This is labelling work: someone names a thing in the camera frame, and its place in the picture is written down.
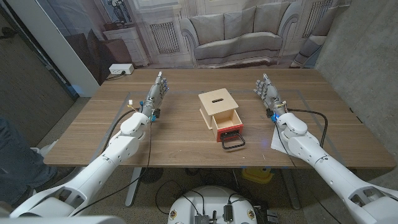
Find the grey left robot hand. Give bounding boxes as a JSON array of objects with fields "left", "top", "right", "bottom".
[{"left": 139, "top": 71, "right": 170, "bottom": 122}]

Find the black floor cable loop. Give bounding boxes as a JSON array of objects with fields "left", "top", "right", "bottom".
[{"left": 154, "top": 179, "right": 206, "bottom": 216}]

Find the wooden box with slot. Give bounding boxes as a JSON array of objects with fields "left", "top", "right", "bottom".
[{"left": 198, "top": 88, "right": 240, "bottom": 131}]

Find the printed living room backdrop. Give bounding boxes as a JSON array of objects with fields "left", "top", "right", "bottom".
[{"left": 35, "top": 0, "right": 352, "bottom": 85}]

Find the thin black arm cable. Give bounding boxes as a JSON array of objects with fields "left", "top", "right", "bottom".
[
  {"left": 275, "top": 121, "right": 343, "bottom": 224},
  {"left": 72, "top": 121, "right": 153, "bottom": 217}
]

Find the white paper towel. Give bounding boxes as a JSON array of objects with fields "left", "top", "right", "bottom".
[{"left": 271, "top": 127, "right": 292, "bottom": 156}]

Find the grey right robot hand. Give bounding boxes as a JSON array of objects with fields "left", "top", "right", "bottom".
[{"left": 253, "top": 73, "right": 289, "bottom": 118}]

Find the red-fronted drawer with black handle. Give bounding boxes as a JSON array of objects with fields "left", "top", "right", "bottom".
[{"left": 211, "top": 108, "right": 246, "bottom": 151}]

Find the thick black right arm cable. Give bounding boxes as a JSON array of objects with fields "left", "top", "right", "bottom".
[{"left": 286, "top": 108, "right": 329, "bottom": 149}]

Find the black power strip cable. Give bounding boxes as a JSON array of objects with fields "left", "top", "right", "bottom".
[{"left": 105, "top": 70, "right": 127, "bottom": 81}]

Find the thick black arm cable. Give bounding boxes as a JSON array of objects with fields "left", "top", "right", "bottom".
[
  {"left": 286, "top": 108, "right": 329, "bottom": 149},
  {"left": 101, "top": 107, "right": 144, "bottom": 155}
]

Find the white pillar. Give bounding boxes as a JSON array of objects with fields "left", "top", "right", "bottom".
[{"left": 6, "top": 0, "right": 101, "bottom": 98}]

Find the person's leg in jeans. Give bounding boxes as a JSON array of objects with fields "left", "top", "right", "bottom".
[{"left": 0, "top": 116, "right": 58, "bottom": 206}]

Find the white power strip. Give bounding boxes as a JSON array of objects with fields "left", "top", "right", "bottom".
[{"left": 108, "top": 63, "right": 135, "bottom": 75}]

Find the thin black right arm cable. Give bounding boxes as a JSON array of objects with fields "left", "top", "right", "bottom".
[{"left": 275, "top": 121, "right": 343, "bottom": 224}]

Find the white table leg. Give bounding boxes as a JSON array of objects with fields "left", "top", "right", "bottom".
[
  {"left": 124, "top": 167, "right": 142, "bottom": 208},
  {"left": 281, "top": 167, "right": 301, "bottom": 210}
]

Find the white plastic base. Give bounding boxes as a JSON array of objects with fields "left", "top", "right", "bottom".
[{"left": 30, "top": 139, "right": 58, "bottom": 158}]

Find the black round fan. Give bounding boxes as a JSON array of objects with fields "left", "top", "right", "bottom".
[{"left": 139, "top": 167, "right": 164, "bottom": 184}]

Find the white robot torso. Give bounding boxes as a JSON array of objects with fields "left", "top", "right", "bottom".
[{"left": 167, "top": 185, "right": 258, "bottom": 224}]

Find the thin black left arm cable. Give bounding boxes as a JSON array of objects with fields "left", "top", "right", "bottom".
[{"left": 72, "top": 121, "right": 153, "bottom": 217}]

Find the grey tape outline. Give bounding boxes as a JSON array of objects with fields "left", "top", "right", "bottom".
[{"left": 88, "top": 90, "right": 348, "bottom": 166}]

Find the yellow object under table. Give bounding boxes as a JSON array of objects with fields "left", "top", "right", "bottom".
[{"left": 241, "top": 167, "right": 275, "bottom": 184}]

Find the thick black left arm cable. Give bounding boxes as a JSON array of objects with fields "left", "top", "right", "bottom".
[{"left": 101, "top": 107, "right": 144, "bottom": 155}]

